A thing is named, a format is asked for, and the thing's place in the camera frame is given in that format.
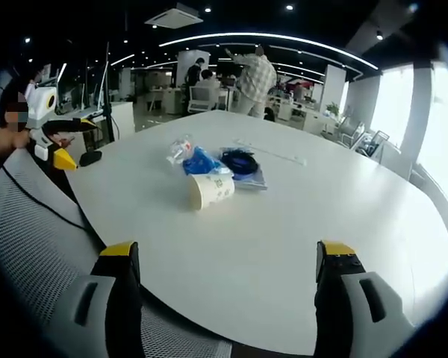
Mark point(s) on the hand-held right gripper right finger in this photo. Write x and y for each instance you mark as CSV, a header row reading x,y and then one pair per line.
x,y
343,298

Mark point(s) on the clear plastic bag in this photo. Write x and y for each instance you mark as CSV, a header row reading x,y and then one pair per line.
x,y
179,149

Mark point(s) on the white paper cup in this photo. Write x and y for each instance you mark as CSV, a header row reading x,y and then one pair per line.
x,y
211,191

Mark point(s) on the white office chair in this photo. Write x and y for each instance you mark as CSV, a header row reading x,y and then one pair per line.
x,y
203,97

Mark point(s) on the black case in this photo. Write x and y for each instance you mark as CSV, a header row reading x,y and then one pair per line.
x,y
90,157

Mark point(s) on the potted plant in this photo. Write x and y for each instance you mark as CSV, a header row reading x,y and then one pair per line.
x,y
333,109

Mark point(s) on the blue plastic bag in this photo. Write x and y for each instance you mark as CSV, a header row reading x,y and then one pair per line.
x,y
203,162

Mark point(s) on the blue grey booklet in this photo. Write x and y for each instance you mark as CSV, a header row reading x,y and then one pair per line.
x,y
254,182

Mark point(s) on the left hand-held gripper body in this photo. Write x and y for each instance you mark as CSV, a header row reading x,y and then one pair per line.
x,y
41,104

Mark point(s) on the curved ceiling light strip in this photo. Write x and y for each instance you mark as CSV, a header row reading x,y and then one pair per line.
x,y
269,37

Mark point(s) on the white cabinet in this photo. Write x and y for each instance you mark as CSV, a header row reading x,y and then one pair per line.
x,y
122,119

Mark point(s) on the white table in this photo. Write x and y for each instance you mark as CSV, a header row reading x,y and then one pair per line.
x,y
269,231

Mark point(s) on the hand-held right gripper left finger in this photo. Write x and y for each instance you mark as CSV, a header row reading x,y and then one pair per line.
x,y
121,298

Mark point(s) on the grey mesh office chair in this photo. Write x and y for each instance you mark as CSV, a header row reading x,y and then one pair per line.
x,y
30,231

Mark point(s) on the black pole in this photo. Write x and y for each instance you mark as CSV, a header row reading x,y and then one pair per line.
x,y
108,93

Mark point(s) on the ceiling air conditioner vent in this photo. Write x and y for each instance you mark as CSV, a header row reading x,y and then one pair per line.
x,y
173,15

